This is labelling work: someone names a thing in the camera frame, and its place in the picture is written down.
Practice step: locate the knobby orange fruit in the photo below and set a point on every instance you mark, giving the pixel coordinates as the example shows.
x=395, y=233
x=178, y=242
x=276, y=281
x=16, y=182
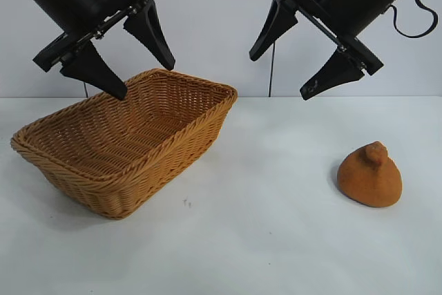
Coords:
x=369, y=181

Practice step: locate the woven wicker basket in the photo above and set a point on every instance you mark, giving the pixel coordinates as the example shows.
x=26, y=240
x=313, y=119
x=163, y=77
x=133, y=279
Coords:
x=103, y=143

